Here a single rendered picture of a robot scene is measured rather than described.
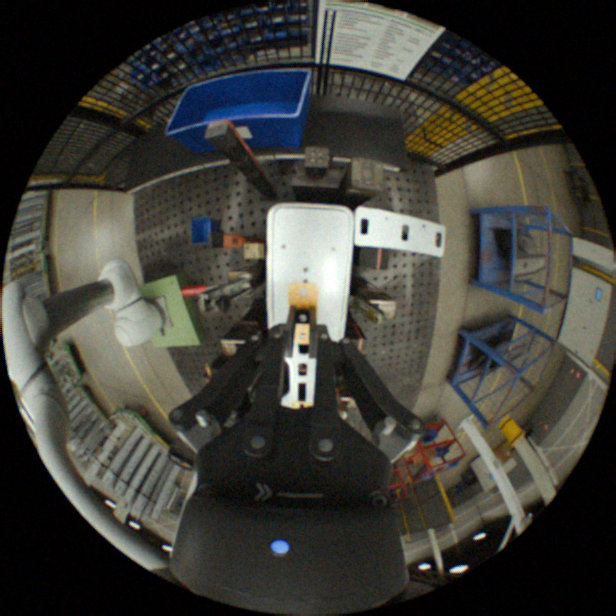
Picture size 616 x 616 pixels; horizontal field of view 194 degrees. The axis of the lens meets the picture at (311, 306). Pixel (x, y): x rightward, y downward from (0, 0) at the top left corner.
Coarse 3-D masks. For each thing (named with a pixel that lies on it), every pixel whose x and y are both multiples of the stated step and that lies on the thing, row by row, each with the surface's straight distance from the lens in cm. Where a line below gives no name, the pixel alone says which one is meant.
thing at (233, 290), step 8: (240, 280) 40; (248, 280) 42; (216, 288) 34; (224, 288) 34; (232, 288) 38; (240, 288) 41; (200, 296) 31; (208, 296) 30; (216, 296) 34; (224, 296) 30; (232, 296) 38; (240, 296) 39; (200, 304) 32; (208, 304) 32; (216, 304) 31; (224, 304) 30; (200, 312) 32; (208, 312) 31; (224, 312) 30
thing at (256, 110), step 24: (264, 72) 53; (288, 72) 52; (192, 96) 63; (216, 96) 63; (240, 96) 61; (264, 96) 60; (288, 96) 58; (192, 120) 62; (216, 120) 45; (240, 120) 43; (264, 120) 42; (288, 120) 41; (192, 144) 56; (264, 144) 51; (288, 144) 49
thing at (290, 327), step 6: (294, 306) 22; (288, 312) 20; (294, 312) 20; (288, 318) 18; (294, 318) 19; (288, 324) 17; (294, 324) 19; (288, 330) 16; (294, 330) 19; (288, 336) 16; (294, 336) 20; (288, 342) 16; (288, 348) 17; (288, 354) 17
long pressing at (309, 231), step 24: (288, 216) 47; (312, 216) 47; (336, 216) 48; (288, 240) 47; (312, 240) 46; (336, 240) 47; (288, 264) 47; (312, 264) 47; (336, 264) 47; (336, 288) 48; (336, 312) 50; (336, 336) 54; (288, 360) 57; (312, 360) 58; (312, 384) 64
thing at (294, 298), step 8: (288, 288) 22; (296, 288) 22; (304, 288) 22; (312, 288) 22; (288, 296) 22; (296, 296) 22; (304, 296) 22; (312, 296) 22; (288, 304) 23; (296, 304) 22; (304, 304) 22; (312, 304) 22; (296, 312) 22; (304, 312) 22; (296, 320) 22; (304, 320) 22; (296, 328) 24; (304, 328) 24; (296, 336) 24
